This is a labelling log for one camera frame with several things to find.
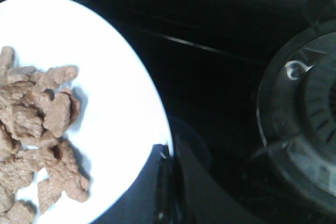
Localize light blue plate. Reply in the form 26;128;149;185
1;0;173;223

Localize brown meat slices pile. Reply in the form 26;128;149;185
1;46;89;223

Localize black glass gas hob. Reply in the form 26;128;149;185
0;0;336;224

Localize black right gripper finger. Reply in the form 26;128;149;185
153;133;262;223

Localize right black burner head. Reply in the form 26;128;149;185
293;66;336;156

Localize right black pan support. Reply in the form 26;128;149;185
256;0;335;212

